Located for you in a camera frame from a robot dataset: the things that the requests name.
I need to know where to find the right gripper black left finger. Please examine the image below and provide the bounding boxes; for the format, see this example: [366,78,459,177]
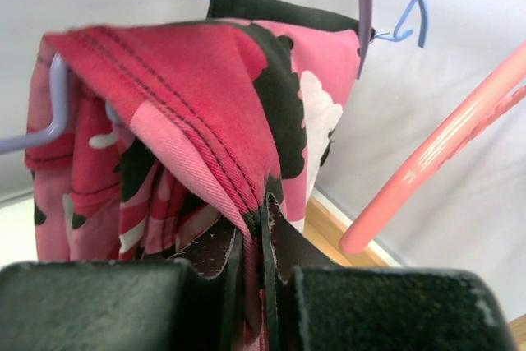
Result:
[1,225,243,350]

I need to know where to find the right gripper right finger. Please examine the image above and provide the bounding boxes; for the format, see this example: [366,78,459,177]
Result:
[261,196,516,350]

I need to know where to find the pink camouflage trousers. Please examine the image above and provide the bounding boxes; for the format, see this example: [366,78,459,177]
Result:
[25,17,359,350]

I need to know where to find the lilac plastic hanger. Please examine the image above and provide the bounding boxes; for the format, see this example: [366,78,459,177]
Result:
[1,0,372,155]

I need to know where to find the black trousers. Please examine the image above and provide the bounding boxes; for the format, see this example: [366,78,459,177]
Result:
[206,0,359,34]

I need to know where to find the pink plastic hanger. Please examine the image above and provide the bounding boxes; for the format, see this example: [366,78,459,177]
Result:
[339,44,525,254]

